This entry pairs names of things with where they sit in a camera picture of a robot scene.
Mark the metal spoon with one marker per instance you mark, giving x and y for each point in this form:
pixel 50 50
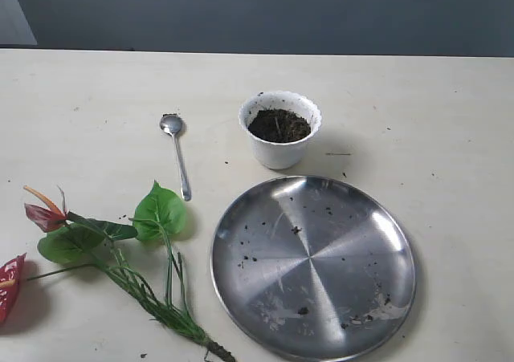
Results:
pixel 173 125

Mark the artificial anthurium plant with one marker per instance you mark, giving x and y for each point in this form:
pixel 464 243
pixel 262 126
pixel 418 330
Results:
pixel 75 242

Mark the white plastic flower pot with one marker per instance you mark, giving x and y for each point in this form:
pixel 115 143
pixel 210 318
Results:
pixel 278 155

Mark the round steel plate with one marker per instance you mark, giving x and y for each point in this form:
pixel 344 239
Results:
pixel 313 269

